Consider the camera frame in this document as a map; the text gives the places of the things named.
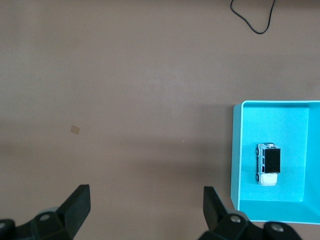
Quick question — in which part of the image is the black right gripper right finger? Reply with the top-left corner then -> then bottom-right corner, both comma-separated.
198,186 -> 301,240

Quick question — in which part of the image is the cyan plastic storage bin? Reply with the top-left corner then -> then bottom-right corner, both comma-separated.
232,99 -> 320,225

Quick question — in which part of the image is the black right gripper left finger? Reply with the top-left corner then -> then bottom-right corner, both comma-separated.
0,184 -> 91,240

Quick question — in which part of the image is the thin black looped cable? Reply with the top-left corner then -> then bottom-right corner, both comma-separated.
229,0 -> 277,35

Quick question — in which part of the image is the white jeep toy black roof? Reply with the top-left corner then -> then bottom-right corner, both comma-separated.
254,141 -> 282,188

